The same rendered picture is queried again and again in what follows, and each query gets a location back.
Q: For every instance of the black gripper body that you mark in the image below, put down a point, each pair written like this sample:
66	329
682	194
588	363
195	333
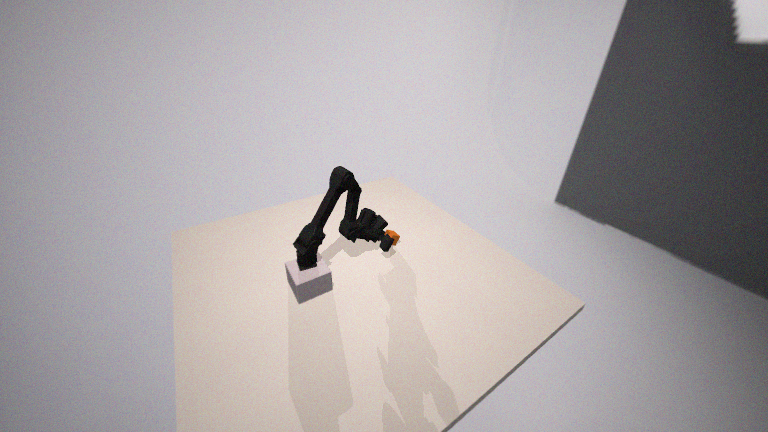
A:
386	241

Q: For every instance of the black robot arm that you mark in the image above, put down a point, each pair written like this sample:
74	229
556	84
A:
312	234

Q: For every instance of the orange block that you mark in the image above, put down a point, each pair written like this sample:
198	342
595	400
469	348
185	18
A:
393	235

